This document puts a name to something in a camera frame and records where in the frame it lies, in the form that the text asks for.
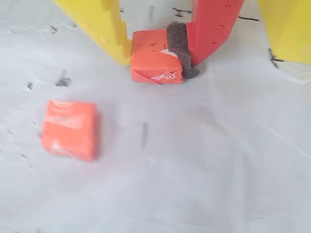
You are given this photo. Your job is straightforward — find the orange Starburst candy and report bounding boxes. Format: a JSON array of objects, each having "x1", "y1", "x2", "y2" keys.
[
  {"x1": 130, "y1": 29, "x2": 184, "y2": 85},
  {"x1": 40, "y1": 99, "x2": 100, "y2": 163}
]

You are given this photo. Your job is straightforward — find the yellow three-compartment box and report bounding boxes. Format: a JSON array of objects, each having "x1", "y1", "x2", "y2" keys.
[{"x1": 257, "y1": 0, "x2": 311, "y2": 65}]

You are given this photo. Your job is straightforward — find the white plastic table cover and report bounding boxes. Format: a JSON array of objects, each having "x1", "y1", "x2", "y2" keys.
[{"x1": 0, "y1": 0, "x2": 311, "y2": 233}]

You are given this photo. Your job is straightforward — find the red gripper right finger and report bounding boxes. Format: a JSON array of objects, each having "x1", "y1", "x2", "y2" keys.
[{"x1": 166, "y1": 0, "x2": 245, "y2": 80}]

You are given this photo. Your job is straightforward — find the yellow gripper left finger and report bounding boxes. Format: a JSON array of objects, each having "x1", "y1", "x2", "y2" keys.
[{"x1": 52, "y1": 0, "x2": 134, "y2": 67}]

